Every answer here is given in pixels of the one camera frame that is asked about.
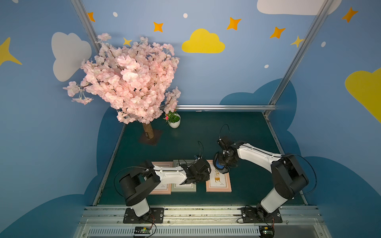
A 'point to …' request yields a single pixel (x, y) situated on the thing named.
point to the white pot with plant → (173, 119)
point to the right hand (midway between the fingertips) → (222, 161)
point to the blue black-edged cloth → (222, 168)
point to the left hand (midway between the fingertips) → (210, 175)
